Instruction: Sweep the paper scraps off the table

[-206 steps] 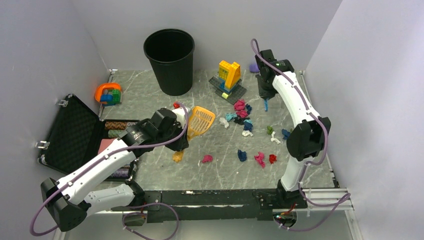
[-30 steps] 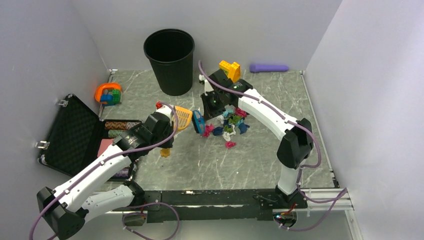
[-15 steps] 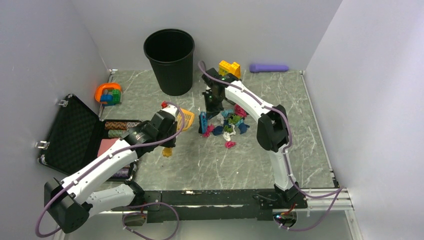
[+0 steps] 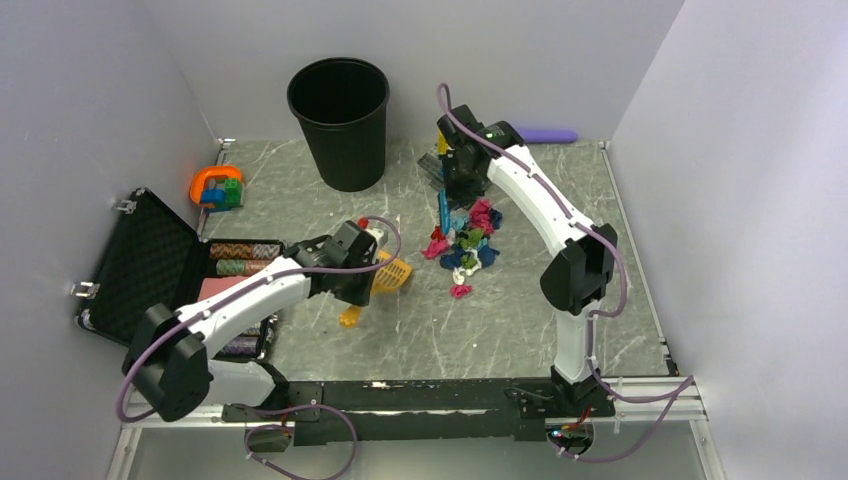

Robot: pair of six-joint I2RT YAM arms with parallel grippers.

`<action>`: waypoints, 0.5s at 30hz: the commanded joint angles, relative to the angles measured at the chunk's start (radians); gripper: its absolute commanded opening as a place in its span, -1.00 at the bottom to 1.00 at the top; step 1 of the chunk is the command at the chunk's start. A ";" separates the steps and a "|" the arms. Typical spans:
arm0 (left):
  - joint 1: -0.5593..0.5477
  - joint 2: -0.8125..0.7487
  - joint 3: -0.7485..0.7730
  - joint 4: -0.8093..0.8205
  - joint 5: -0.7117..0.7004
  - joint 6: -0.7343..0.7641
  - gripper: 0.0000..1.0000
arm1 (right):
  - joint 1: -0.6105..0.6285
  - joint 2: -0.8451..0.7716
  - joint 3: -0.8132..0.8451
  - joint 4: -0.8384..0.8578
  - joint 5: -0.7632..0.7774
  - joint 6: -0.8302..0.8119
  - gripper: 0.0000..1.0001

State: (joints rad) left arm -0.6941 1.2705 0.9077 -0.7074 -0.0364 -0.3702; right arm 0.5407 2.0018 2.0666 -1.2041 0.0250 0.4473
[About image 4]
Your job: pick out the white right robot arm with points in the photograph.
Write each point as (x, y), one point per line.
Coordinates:
(582, 253)

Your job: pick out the black plastic bin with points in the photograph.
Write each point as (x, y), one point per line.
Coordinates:
(341, 105)

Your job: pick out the yellow toy brick building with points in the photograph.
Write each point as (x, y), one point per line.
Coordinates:
(431, 162)

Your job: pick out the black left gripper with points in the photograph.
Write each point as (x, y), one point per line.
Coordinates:
(359, 296)

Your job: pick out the pile of paper scraps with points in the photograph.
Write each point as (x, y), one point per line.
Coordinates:
(467, 248)

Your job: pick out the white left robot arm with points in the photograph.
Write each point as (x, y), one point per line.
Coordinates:
(171, 367)

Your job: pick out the purple cylinder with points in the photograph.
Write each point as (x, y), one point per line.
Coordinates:
(548, 136)

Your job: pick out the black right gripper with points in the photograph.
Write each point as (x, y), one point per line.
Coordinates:
(458, 194)

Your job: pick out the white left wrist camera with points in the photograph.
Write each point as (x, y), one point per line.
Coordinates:
(377, 233)

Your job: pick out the blue hand brush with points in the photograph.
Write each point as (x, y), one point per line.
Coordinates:
(444, 212)

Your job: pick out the black open case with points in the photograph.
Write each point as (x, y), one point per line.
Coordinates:
(153, 256)

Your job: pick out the orange ring toy bricks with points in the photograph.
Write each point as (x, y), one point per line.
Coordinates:
(218, 188)

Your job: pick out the orange slotted scoop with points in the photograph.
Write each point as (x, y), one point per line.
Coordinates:
(387, 279)

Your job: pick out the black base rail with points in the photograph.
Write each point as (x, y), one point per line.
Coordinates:
(519, 408)

